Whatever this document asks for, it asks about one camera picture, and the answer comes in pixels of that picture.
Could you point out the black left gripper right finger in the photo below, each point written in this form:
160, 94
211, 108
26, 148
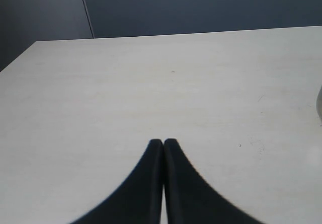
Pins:
189, 198

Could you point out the stainless steel cup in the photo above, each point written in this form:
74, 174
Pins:
319, 104

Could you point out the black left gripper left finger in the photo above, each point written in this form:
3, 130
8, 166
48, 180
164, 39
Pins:
139, 198

